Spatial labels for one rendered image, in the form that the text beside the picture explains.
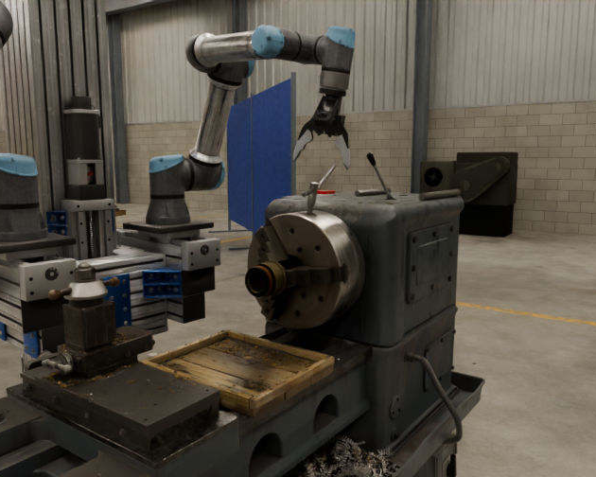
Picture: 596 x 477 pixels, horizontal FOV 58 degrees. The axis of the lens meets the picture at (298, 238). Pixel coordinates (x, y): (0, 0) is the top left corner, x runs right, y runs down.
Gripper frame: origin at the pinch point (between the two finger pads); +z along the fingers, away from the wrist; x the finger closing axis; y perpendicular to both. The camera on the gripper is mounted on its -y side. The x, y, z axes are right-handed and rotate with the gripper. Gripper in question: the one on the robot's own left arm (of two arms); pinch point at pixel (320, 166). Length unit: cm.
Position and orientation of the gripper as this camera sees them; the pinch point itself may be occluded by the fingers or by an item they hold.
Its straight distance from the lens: 145.0
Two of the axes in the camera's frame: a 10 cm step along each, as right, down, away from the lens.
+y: 2.6, -2.0, 9.4
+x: -9.6, -1.9, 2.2
